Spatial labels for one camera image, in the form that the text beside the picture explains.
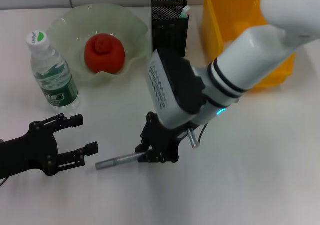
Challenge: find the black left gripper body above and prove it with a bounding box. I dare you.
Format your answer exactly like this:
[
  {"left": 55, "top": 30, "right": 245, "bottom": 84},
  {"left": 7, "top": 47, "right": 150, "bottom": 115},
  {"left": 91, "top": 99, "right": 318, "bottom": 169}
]
[{"left": 0, "top": 120, "right": 60, "bottom": 178}]

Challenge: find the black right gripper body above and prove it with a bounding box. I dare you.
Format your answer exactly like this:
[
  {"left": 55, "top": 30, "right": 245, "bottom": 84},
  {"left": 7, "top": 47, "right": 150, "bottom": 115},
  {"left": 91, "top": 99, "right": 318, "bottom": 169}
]
[{"left": 140, "top": 111, "right": 189, "bottom": 164}]

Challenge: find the grey glitter pen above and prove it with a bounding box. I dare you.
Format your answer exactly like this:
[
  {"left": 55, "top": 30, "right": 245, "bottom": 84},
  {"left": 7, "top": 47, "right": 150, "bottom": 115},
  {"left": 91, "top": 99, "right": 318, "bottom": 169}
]
[{"left": 95, "top": 151, "right": 147, "bottom": 171}]

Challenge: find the clear green-label water bottle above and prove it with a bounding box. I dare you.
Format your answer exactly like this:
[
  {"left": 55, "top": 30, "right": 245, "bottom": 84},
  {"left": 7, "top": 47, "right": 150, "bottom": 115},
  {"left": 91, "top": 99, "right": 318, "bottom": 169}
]
[{"left": 25, "top": 30, "right": 82, "bottom": 111}]

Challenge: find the red-orange toy orange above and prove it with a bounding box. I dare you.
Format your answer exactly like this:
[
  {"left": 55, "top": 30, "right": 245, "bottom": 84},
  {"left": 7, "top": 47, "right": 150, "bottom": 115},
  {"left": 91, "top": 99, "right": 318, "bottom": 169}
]
[{"left": 83, "top": 33, "right": 126, "bottom": 74}]

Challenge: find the mint green utility knife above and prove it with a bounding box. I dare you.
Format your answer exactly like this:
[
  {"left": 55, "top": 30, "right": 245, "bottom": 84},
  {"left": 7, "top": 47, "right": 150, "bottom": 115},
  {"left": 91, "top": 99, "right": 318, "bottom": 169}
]
[{"left": 179, "top": 5, "right": 192, "bottom": 20}]

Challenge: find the green glass fruit plate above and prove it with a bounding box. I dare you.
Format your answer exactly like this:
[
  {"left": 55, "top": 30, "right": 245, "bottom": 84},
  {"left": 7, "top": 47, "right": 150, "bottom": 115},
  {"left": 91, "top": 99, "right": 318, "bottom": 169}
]
[{"left": 46, "top": 2, "right": 149, "bottom": 87}]

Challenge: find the black mesh pen holder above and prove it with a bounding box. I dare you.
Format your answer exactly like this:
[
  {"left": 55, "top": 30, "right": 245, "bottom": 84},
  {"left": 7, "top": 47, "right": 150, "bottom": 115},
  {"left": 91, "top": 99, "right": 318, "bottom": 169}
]
[{"left": 150, "top": 0, "right": 190, "bottom": 58}]

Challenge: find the yellow plastic bin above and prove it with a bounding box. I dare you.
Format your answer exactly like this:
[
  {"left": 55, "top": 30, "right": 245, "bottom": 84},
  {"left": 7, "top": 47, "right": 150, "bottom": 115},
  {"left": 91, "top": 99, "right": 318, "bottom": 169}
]
[{"left": 201, "top": 0, "right": 297, "bottom": 93}]

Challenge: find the right wrist cable with plugs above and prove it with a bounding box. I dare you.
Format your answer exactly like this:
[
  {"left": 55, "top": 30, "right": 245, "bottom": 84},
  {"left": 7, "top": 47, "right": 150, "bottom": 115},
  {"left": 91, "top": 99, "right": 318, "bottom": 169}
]
[{"left": 186, "top": 122, "right": 210, "bottom": 150}]

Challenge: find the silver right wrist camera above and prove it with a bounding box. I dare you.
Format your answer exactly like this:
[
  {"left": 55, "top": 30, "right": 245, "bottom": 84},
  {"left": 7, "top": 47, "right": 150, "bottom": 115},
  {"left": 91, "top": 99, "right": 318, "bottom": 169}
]
[{"left": 146, "top": 48, "right": 210, "bottom": 131}]

